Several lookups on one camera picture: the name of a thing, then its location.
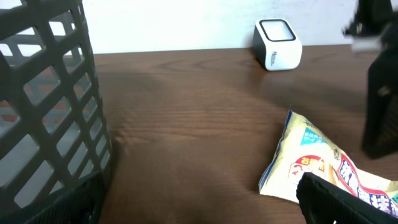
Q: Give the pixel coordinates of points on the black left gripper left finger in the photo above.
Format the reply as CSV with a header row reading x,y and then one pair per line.
x,y
79,204

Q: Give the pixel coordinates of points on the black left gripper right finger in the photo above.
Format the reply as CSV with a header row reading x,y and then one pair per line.
x,y
322,202

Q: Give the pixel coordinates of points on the grey plastic shopping basket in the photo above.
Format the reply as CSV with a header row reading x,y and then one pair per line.
x,y
53,125

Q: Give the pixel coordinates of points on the yellow white snack bag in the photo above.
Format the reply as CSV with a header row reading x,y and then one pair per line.
x,y
304,148

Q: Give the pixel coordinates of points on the white barcode scanner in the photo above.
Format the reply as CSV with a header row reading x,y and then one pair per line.
x,y
276,45

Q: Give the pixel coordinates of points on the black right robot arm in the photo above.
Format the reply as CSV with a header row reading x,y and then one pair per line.
x,y
374,28

